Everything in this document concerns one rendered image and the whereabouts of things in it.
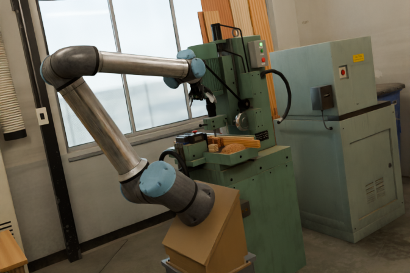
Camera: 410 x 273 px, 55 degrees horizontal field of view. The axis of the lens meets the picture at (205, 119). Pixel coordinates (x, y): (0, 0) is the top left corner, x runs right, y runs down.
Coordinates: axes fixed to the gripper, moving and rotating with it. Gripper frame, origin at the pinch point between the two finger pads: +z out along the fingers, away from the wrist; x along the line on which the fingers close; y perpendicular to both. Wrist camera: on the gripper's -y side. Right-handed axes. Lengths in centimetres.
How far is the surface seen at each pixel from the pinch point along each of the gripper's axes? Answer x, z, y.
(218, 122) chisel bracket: 3.8, 19.0, -4.2
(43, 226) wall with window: -157, 96, 4
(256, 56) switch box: 31.6, -2.3, -33.2
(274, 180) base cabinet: 31, 55, 16
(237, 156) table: 15.7, 17.6, 26.6
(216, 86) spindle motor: 7.1, -0.8, -13.4
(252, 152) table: 23.2, 23.0, 19.6
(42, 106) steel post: -137, 22, -54
